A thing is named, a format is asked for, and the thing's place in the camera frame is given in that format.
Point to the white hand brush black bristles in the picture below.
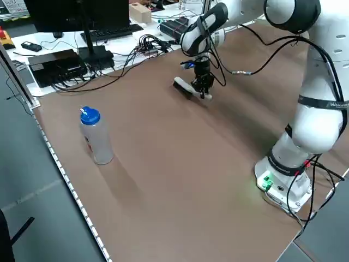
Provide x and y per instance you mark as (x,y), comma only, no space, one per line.
(181,83)

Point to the aluminium profile post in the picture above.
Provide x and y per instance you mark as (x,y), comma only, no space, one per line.
(206,6)

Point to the black usb hub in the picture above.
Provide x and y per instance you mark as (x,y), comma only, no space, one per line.
(147,48)

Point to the clear acrylic panel stand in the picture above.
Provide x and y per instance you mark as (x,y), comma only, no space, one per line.
(19,79)

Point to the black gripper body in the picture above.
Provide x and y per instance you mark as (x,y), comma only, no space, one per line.
(202,69)

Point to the red emergency stop button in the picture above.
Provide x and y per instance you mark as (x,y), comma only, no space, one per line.
(2,33)

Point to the black keyboard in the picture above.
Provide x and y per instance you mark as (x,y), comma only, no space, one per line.
(114,32)

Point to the black monitor with stand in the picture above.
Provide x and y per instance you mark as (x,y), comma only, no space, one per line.
(68,16)

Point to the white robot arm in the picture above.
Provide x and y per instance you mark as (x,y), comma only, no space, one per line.
(316,128)

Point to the wooden block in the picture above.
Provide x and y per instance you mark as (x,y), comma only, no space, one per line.
(140,13)

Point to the clear bottle blue lid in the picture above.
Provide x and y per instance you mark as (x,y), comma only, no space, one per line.
(98,136)

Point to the flat black device box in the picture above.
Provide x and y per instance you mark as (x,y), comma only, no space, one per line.
(54,64)

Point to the black computer mouse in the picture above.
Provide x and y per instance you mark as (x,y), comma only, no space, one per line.
(57,34)

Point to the black finned power supply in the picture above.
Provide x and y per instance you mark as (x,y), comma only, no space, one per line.
(171,27)

